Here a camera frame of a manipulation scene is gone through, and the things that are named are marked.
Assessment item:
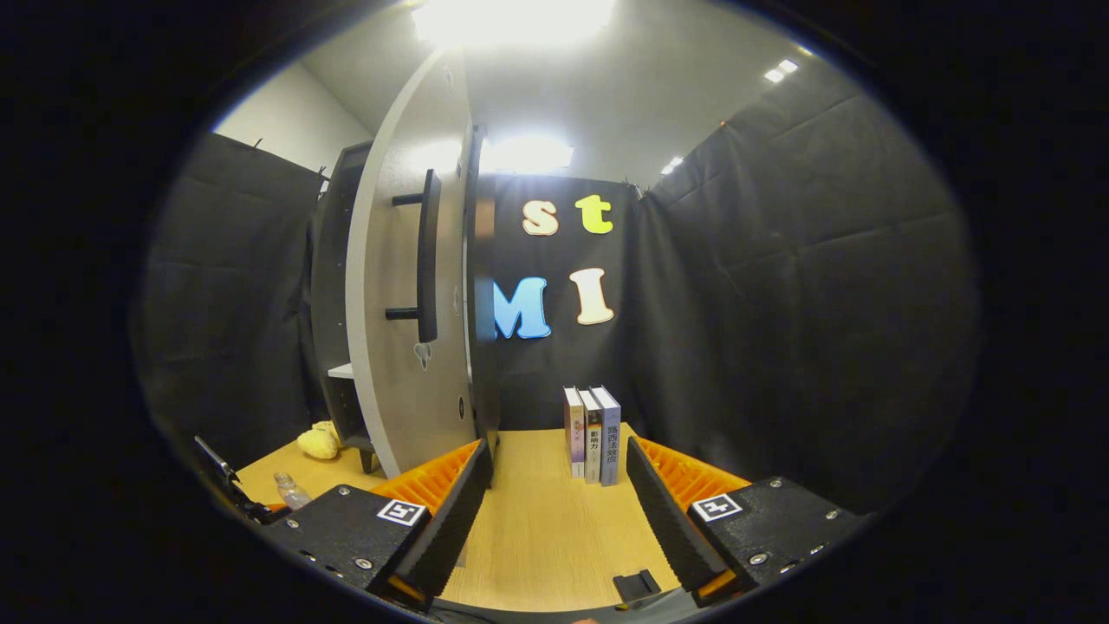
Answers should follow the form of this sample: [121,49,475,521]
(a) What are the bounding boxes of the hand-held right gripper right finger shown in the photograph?
[624,436,870,610]

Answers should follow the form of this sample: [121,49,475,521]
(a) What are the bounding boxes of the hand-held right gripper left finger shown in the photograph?
[258,438,495,610]

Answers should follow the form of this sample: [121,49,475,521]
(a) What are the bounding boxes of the clear bottle cherry label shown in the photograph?
[273,471,313,512]

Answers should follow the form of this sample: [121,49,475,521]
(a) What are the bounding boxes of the dark grey cabinet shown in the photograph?
[310,126,503,476]

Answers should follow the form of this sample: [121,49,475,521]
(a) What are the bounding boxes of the black cabinet door handle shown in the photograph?
[386,169,443,344]

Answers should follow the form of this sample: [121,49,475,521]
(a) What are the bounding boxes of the small black plastic part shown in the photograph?
[613,569,662,604]

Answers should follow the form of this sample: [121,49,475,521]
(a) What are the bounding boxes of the pale blue book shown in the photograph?
[589,386,623,487]

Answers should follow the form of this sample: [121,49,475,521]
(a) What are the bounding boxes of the grey book dark patch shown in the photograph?
[578,388,604,484]

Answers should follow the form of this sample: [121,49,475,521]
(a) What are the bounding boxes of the yellow plush toy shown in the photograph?
[296,421,343,460]

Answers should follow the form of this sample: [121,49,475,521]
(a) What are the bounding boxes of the beige and purple book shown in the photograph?
[563,386,587,479]

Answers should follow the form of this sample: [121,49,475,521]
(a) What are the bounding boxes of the black backdrop cloth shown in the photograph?
[130,61,984,512]

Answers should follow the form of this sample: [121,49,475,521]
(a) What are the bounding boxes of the large ceiling light panel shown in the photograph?
[412,0,618,49]

